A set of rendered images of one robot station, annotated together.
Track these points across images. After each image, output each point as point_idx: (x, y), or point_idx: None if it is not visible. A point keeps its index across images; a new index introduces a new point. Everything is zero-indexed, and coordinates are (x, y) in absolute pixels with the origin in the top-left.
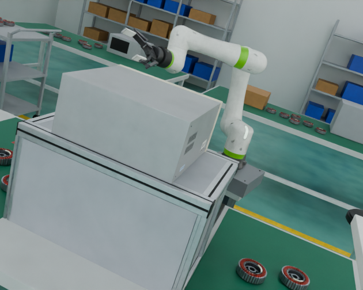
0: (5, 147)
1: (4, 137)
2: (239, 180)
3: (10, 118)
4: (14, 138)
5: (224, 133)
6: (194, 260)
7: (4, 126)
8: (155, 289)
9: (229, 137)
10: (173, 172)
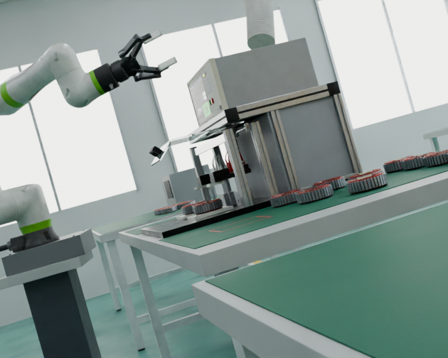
0: (291, 209)
1: (274, 217)
2: (89, 229)
3: (210, 244)
4: (259, 221)
5: (12, 217)
6: None
7: (246, 229)
8: None
9: (40, 203)
10: None
